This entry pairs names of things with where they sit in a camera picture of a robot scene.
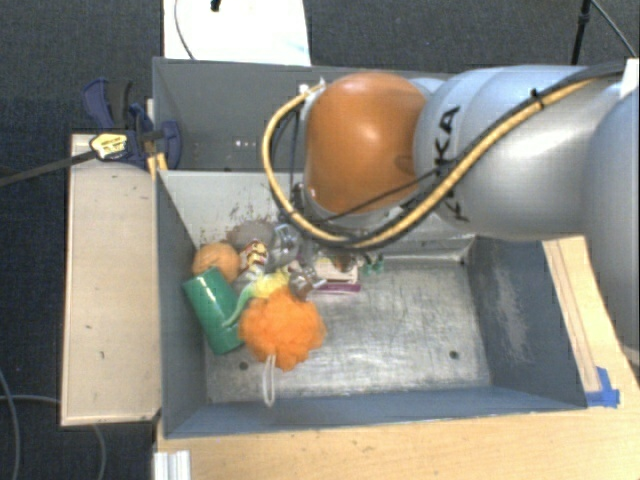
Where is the orange mesh bath sponge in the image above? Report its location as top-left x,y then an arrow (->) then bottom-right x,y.
238,287 -> 328,409

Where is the yellow-green toy dinosaur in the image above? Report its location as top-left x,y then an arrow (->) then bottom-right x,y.
221,266 -> 292,327

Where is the green plastic cup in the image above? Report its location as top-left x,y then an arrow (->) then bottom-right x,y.
181,265 -> 247,356

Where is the grey rounded lump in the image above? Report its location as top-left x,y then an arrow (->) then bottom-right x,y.
226,220 -> 277,250

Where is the grey metal bin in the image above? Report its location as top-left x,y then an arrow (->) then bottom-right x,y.
151,56 -> 589,440

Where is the pale wood board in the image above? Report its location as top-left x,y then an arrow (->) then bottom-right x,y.
59,133 -> 164,427

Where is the red and white toy figure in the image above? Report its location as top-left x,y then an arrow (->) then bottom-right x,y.
238,239 -> 272,275

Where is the purple and pink flat box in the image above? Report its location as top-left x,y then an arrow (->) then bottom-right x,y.
313,259 -> 362,294

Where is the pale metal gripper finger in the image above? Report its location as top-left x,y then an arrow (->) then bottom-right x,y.
288,270 -> 326,300
272,223 -> 303,263

